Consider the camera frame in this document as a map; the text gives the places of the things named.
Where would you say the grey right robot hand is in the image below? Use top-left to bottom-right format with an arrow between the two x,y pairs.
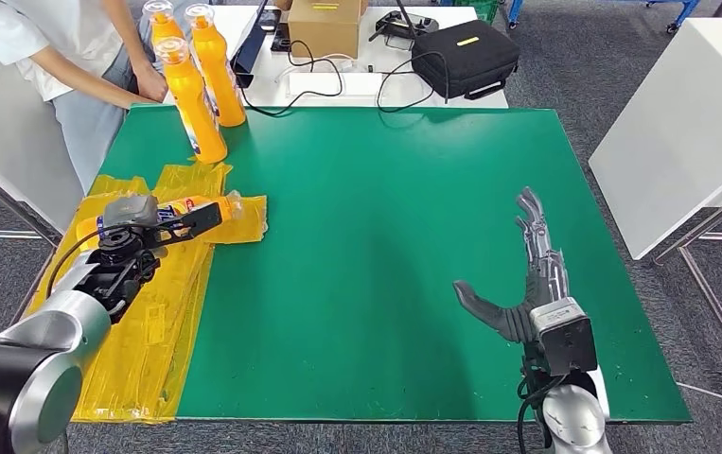
452,186 -> 572,346

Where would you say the orange plastic bottle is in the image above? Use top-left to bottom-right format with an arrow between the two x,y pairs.
184,3 -> 248,129
153,36 -> 229,166
75,190 -> 244,253
142,0 -> 186,48

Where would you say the green table mat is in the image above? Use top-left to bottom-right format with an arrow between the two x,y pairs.
94,103 -> 693,426

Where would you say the white table with metal legs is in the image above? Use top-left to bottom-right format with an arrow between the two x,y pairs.
589,17 -> 722,393
0,37 -> 86,247

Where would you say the black carrying case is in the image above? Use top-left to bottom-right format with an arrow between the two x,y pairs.
411,18 -> 521,101

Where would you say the white desk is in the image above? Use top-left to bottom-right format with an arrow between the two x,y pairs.
163,5 -> 510,109

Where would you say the green plastic crate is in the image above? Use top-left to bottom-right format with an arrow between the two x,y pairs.
442,0 -> 501,23

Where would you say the black remote controller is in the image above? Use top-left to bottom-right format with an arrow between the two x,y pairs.
368,0 -> 441,51

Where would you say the blue metal shelf rack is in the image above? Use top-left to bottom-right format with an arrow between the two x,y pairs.
506,0 -> 701,36

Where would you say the brown cardboard box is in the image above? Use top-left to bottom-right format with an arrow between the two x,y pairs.
288,0 -> 368,60

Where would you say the dark blue laptop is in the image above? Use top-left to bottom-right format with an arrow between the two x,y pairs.
228,0 -> 273,89

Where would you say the yellow plastic sheet stack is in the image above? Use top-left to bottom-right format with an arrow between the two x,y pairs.
22,161 -> 269,426

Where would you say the person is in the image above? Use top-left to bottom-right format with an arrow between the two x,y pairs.
0,0 -> 170,192

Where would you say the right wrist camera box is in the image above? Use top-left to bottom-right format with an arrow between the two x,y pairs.
529,297 -> 599,377

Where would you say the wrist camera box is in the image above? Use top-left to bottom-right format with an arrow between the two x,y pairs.
529,297 -> 599,377
147,201 -> 224,247

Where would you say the white cable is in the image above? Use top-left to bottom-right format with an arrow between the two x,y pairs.
676,378 -> 722,404

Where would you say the black cable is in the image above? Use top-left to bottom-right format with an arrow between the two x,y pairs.
238,38 -> 344,118
377,49 -> 450,114

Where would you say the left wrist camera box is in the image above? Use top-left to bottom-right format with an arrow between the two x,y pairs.
147,201 -> 224,247

